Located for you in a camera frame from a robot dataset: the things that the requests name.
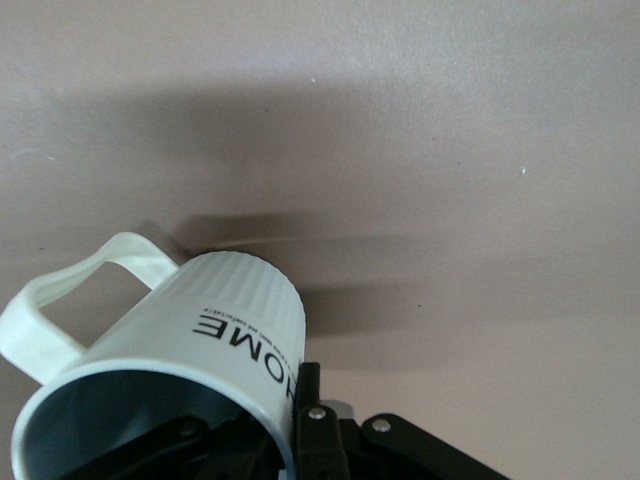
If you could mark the white ribbed mug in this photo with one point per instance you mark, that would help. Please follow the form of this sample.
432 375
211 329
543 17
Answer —
210 325

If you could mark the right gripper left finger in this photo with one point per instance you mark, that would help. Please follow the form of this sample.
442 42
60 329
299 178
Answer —
185 440

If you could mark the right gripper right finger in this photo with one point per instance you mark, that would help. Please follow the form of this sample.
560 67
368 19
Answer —
320 440

